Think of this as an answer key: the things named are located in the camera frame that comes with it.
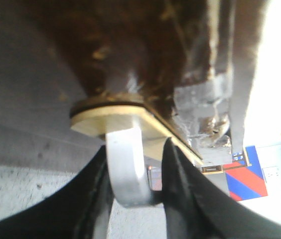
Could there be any light wooden handle plate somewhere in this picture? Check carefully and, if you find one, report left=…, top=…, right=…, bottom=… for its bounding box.
left=70, top=95, right=204, bottom=166

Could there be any red blue striped box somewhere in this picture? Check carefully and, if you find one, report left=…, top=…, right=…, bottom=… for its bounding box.
left=223, top=145, right=268, bottom=202

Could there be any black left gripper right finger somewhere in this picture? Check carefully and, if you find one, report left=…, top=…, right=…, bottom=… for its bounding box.
left=161, top=138, right=281, bottom=239

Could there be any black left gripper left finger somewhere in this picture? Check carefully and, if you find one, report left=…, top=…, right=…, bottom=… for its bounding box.
left=0, top=146, right=113, bottom=239

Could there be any dark wooden drawer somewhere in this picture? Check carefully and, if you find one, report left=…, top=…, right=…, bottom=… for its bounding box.
left=22, top=0, right=268, bottom=158

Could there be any white drawer handle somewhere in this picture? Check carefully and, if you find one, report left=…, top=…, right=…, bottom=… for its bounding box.
left=106, top=124, right=162, bottom=208

